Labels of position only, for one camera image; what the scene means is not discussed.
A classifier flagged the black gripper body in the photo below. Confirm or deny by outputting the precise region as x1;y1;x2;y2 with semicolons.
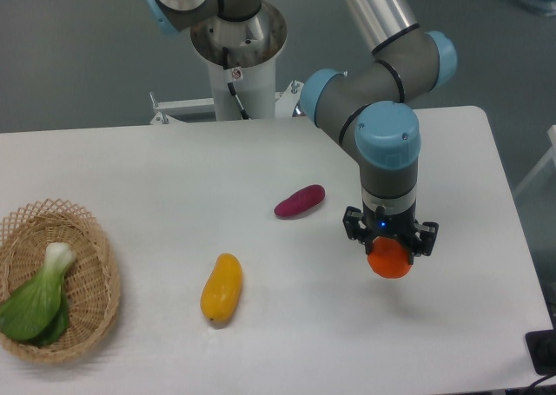
362;202;417;241

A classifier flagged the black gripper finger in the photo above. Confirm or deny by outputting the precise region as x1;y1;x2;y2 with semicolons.
408;221;439;266
342;206;376;254

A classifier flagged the orange fruit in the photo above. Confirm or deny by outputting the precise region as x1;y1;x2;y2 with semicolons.
367;237;412;279

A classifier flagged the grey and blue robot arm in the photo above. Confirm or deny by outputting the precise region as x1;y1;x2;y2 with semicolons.
145;0;458;267

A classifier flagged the purple sweet potato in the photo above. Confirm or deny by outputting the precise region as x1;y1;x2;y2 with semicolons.
274;184;326;219

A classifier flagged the yellow mango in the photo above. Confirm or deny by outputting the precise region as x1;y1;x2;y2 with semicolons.
200;253;243;323

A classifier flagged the black device at table edge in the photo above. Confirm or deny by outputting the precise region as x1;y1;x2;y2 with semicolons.
525;330;555;375

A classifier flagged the woven bamboo basket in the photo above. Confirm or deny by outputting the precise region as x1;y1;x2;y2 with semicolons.
1;199;121;364

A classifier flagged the green bok choy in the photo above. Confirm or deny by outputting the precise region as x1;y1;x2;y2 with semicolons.
1;242;76;347

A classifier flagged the white frame at right edge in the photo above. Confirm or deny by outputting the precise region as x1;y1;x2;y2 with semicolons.
513;125;555;199

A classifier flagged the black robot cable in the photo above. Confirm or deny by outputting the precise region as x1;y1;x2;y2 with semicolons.
222;46;252;121

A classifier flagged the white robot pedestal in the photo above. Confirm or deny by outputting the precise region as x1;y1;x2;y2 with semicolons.
149;2;303;124

